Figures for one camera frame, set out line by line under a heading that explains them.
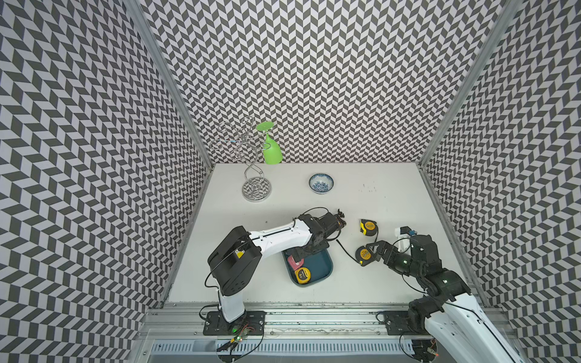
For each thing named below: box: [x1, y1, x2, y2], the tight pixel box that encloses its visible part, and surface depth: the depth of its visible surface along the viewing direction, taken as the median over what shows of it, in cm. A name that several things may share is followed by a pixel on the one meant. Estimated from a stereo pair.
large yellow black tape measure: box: [360, 218, 378, 236], surface depth 95 cm
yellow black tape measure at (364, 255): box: [354, 245, 376, 267], surface depth 86 cm
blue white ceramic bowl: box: [308, 173, 335, 195], surface depth 110 cm
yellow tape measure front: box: [294, 266, 311, 285], surface depth 82 cm
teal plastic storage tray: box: [281, 249, 334, 288], surface depth 84 cm
